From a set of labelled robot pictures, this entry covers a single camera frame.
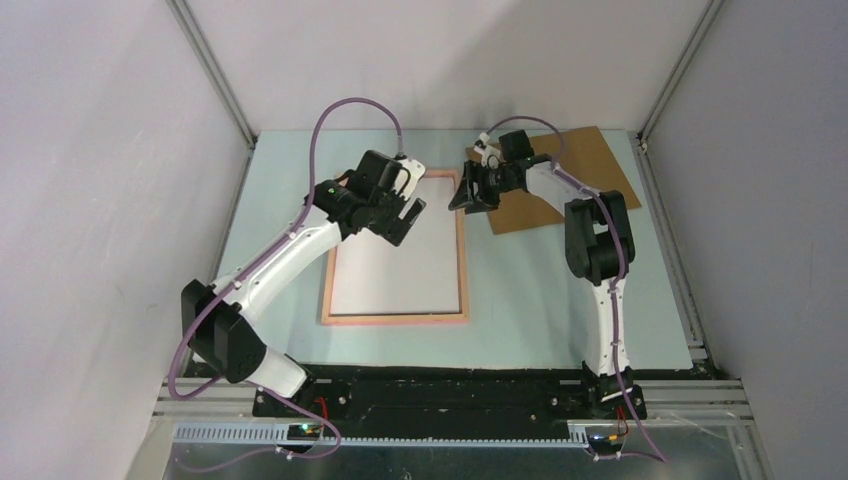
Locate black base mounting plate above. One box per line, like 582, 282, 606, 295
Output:
293, 379, 647, 441

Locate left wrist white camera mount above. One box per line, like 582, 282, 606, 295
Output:
392, 158, 426, 201

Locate orange wooden picture frame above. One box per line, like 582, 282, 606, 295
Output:
321, 169, 472, 327

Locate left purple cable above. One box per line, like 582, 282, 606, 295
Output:
166, 97, 407, 474

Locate grey slotted cable duct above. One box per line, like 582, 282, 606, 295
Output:
173, 422, 589, 449

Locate aluminium front rail frame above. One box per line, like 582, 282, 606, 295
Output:
132, 366, 773, 479

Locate brown cardboard backing board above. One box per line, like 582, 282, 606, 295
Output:
487, 126, 642, 235

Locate right aluminium corner post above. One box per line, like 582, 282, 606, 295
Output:
637, 0, 726, 143

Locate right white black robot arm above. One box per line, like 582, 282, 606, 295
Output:
448, 130, 636, 418

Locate left aluminium corner post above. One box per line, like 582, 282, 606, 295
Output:
166, 0, 258, 150

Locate blue landscape photo print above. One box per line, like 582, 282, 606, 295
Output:
329, 177, 462, 317

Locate aluminium corner post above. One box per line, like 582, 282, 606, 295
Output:
166, 0, 258, 150
637, 0, 726, 143

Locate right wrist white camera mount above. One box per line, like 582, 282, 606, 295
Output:
473, 132, 501, 169

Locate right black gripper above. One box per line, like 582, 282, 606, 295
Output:
449, 159, 518, 215

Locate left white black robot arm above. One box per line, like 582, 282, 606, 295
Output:
176, 150, 426, 417

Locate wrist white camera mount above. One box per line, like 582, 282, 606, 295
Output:
473, 132, 501, 169
392, 158, 426, 201

